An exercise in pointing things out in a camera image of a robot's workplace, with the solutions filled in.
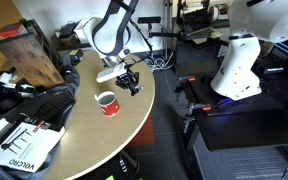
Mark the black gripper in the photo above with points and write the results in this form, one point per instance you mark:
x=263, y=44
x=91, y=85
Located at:
x=127, y=79

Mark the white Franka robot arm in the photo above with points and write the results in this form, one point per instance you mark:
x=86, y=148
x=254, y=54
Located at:
x=237, y=66

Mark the red mug with white print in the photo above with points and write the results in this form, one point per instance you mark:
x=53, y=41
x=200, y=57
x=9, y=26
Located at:
x=110, y=106

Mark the grey cloth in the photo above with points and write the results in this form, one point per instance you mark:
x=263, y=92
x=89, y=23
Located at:
x=72, y=80

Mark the black device with yellow label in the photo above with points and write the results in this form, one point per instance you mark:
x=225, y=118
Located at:
x=75, y=55

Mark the black backpack with green tag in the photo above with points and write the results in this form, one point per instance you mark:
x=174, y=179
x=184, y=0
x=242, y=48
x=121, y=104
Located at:
x=117, y=166

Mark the low black shelf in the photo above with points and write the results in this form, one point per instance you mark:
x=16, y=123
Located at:
x=67, y=45

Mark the white printer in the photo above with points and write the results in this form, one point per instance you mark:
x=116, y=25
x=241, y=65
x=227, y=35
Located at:
x=78, y=31

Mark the black computer keyboard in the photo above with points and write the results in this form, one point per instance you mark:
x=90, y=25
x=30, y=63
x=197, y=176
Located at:
x=54, y=106

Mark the black flat device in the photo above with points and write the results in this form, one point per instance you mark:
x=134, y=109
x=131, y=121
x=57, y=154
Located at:
x=67, y=30

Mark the black open equipment case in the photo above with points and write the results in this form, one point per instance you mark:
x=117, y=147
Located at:
x=197, y=18

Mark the small red marker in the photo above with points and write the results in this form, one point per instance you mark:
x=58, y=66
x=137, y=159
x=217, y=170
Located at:
x=39, y=126

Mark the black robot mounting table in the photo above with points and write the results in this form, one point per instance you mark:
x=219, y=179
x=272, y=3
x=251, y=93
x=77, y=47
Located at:
x=250, y=123

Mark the white Velcro box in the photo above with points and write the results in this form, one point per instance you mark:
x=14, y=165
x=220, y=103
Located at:
x=25, y=146

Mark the black and white hand tool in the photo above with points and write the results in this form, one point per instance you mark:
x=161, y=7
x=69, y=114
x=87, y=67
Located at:
x=10, y=88

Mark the red book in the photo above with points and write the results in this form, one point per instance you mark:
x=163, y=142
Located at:
x=10, y=31

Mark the black box with cyan light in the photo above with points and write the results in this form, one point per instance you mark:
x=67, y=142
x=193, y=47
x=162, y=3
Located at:
x=287, y=50

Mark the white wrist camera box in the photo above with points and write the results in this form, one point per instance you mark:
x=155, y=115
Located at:
x=110, y=73

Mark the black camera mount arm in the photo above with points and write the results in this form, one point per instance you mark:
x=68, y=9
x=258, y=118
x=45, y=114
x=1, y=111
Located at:
x=160, y=34

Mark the black stereo camera bar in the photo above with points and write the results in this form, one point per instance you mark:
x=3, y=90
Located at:
x=149, y=20

